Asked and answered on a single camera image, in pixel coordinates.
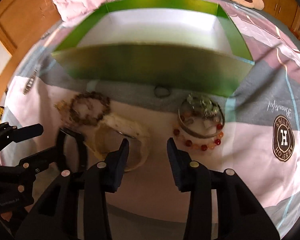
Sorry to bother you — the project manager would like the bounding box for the red orange bead bracelet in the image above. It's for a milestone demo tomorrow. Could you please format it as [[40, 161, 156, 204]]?
[[173, 114, 224, 152]]

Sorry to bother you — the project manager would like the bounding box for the black wristwatch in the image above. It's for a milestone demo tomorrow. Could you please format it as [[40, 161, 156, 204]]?
[[55, 127, 88, 172]]

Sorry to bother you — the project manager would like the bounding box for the cream white bangle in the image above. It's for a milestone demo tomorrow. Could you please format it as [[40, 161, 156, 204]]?
[[91, 112, 151, 172]]

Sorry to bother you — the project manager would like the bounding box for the small black ring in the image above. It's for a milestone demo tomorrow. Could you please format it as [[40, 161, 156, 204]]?
[[153, 84, 172, 99]]

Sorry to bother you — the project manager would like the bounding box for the green jade pendant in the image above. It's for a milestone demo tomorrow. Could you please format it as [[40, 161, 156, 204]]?
[[186, 93, 220, 119]]

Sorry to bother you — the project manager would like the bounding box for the patchwork pink grey duvet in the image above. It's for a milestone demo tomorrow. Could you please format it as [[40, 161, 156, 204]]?
[[0, 0, 300, 239]]

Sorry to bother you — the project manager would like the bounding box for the gold flower brooch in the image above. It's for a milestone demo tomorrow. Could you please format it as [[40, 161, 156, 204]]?
[[54, 100, 70, 121]]

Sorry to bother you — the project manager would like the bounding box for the green white cardboard box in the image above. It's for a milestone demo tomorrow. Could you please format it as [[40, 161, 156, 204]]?
[[52, 0, 254, 97]]

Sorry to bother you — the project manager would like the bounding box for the wooden headboard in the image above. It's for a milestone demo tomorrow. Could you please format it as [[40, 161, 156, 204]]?
[[0, 0, 65, 128]]

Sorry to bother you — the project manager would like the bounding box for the brown wooden bead bracelet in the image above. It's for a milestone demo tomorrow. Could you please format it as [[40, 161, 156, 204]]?
[[69, 91, 111, 126]]

